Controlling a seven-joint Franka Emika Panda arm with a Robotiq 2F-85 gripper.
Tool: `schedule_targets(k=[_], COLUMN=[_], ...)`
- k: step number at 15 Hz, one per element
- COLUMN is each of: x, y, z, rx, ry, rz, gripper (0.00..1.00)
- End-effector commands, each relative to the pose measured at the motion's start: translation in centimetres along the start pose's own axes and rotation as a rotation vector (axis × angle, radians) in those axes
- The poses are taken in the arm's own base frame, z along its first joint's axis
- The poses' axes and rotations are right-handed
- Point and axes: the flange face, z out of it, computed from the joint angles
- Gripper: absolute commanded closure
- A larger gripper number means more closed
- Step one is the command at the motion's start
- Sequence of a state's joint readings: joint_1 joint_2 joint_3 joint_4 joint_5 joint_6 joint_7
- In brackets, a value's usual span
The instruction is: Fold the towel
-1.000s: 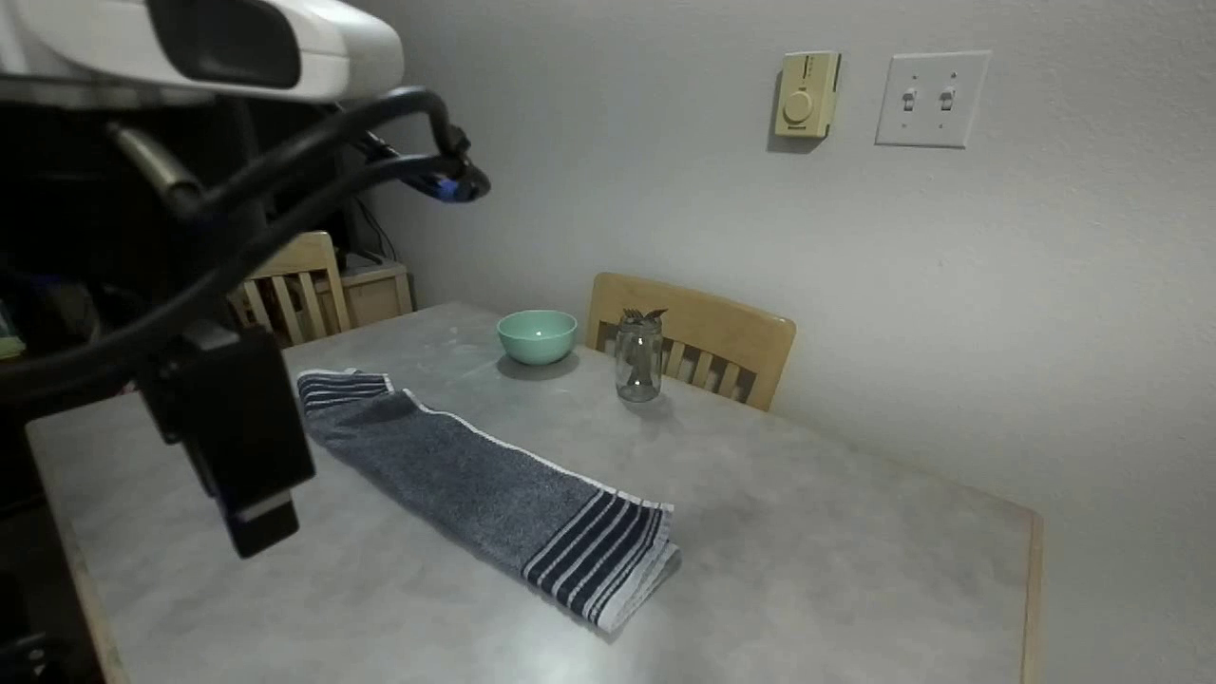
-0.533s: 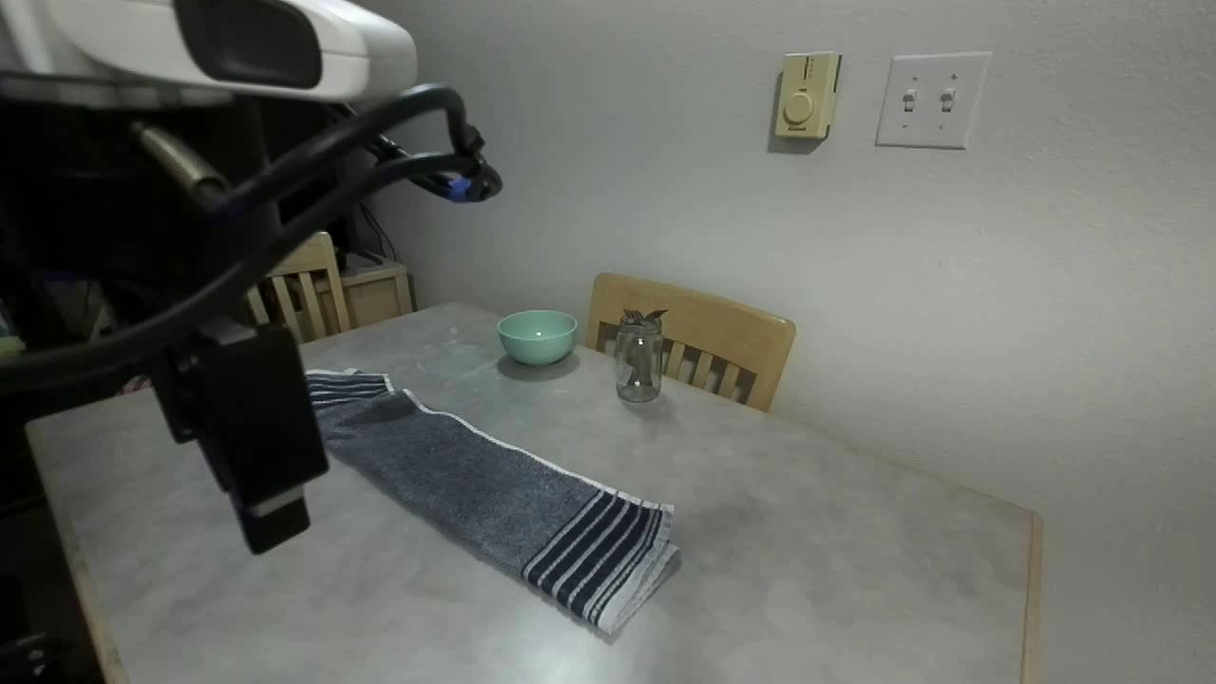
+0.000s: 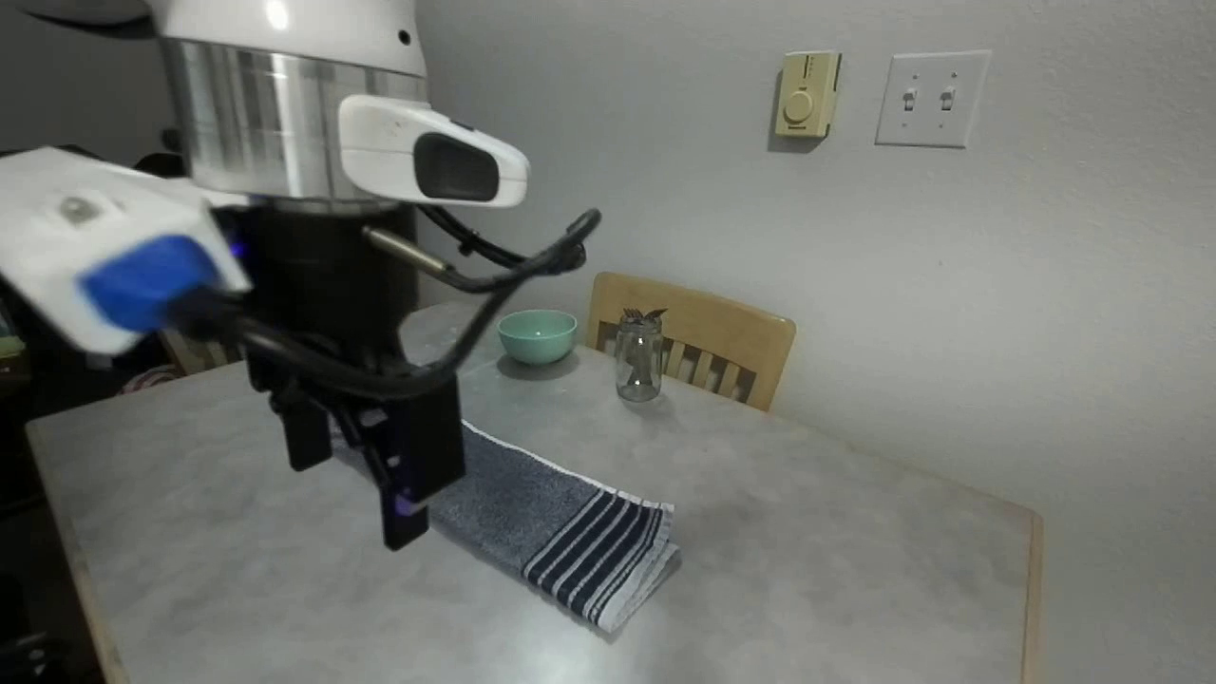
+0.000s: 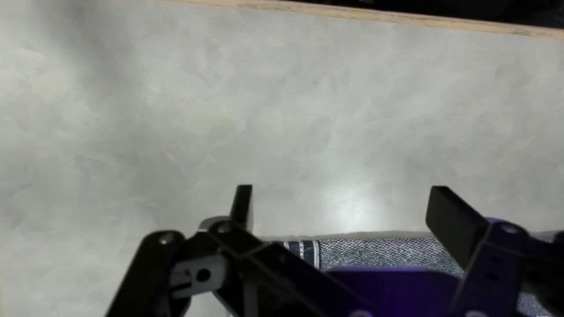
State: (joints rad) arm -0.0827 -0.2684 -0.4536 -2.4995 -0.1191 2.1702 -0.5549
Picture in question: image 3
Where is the teal bowl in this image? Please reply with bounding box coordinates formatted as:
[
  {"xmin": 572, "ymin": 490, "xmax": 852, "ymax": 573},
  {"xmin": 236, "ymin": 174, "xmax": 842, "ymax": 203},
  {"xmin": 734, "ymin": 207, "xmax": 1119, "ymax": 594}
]
[{"xmin": 493, "ymin": 303, "xmax": 584, "ymax": 371}]

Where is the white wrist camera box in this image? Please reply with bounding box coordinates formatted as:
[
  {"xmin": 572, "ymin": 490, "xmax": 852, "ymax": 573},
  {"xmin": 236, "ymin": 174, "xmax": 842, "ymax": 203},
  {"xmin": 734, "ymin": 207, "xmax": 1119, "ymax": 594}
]
[{"xmin": 0, "ymin": 146, "xmax": 255, "ymax": 356}]

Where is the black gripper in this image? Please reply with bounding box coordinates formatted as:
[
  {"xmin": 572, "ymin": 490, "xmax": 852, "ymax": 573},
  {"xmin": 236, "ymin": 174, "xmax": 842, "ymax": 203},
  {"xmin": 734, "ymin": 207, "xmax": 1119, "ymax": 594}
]
[{"xmin": 234, "ymin": 203, "xmax": 468, "ymax": 551}]

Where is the blue white striped towel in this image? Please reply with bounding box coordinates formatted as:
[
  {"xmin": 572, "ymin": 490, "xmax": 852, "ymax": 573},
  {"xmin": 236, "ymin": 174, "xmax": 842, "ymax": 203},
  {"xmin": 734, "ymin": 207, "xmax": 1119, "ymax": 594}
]
[{"xmin": 332, "ymin": 414, "xmax": 686, "ymax": 644}]

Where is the white switch plate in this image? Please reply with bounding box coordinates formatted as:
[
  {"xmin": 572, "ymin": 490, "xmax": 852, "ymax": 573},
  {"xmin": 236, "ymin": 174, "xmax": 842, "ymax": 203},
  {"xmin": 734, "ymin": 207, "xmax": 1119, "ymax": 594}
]
[{"xmin": 876, "ymin": 44, "xmax": 996, "ymax": 153}]

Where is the wooden chair with cutouts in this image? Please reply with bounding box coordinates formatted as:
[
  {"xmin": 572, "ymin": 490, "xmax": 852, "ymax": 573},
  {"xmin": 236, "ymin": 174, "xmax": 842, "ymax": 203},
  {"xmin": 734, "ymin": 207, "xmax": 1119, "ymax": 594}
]
[{"xmin": 583, "ymin": 269, "xmax": 800, "ymax": 414}]

